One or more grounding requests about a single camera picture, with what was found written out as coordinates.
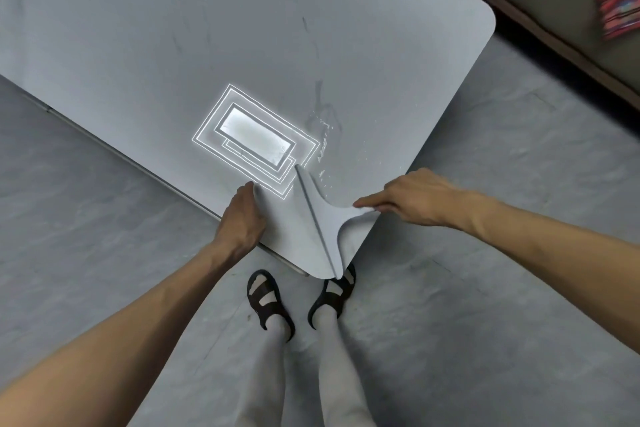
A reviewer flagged person's right leg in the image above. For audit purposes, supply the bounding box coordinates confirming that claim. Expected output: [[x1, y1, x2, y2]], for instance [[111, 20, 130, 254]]
[[313, 306, 373, 427]]

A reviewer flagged person's right hand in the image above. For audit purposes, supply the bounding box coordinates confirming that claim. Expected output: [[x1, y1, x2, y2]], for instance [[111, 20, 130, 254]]
[[353, 167, 479, 234]]

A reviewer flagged person's left forearm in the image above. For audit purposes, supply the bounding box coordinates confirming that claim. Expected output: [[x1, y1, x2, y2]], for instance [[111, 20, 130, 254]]
[[0, 241, 236, 427]]

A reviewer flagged person's left leg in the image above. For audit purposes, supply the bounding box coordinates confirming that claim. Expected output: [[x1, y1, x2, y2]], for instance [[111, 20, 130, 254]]
[[239, 314, 293, 427]]

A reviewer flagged person's left black sandal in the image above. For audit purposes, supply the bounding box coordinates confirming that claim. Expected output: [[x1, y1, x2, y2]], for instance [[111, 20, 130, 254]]
[[246, 269, 296, 342]]

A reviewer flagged white marble table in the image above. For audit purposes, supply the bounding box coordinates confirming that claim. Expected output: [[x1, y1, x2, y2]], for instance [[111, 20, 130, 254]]
[[0, 0, 497, 278]]

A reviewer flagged person's leg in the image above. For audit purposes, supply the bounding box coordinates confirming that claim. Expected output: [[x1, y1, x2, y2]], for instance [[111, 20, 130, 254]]
[[313, 306, 373, 427], [239, 314, 293, 427]]

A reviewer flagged person's black sandal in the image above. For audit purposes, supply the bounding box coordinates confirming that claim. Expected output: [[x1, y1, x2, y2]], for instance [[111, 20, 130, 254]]
[[307, 262, 357, 330], [246, 269, 296, 342]]

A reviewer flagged person's right forearm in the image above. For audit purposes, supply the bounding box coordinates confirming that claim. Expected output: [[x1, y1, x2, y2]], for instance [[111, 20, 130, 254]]
[[465, 191, 640, 358]]

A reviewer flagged person's left hand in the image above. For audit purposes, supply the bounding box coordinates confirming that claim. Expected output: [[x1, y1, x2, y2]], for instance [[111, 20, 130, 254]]
[[212, 181, 267, 265]]

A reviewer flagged white squeegee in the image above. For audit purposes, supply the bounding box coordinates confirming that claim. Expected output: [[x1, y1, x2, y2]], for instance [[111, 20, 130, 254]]
[[293, 164, 381, 282]]

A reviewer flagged person's right black sandal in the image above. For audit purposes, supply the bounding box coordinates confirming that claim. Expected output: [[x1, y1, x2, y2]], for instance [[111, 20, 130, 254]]
[[307, 262, 357, 330]]

